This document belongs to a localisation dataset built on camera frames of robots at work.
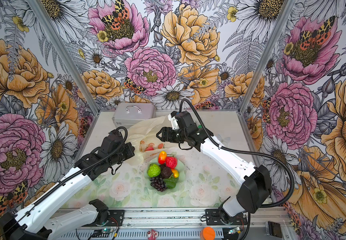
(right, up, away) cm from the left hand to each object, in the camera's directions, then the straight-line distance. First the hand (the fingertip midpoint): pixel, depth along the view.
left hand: (134, 152), depth 77 cm
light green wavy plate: (+23, -10, +11) cm, 28 cm away
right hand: (+14, +6, -2) cm, 16 cm away
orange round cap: (+34, -30, -15) cm, 48 cm away
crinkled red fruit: (+18, -7, +8) cm, 21 cm away
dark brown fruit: (+16, -11, +3) cm, 20 cm away
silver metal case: (-12, +21, +23) cm, 33 cm away
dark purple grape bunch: (+12, -16, +2) cm, 20 cm away
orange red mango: (+13, -4, +9) cm, 16 cm away
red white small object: (+11, -34, -10) cm, 37 cm away
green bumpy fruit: (+9, -10, +3) cm, 14 cm away
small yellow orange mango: (+21, -13, +7) cm, 25 cm away
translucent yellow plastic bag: (+5, +8, 0) cm, 9 cm away
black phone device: (+67, -34, -7) cm, 75 cm away
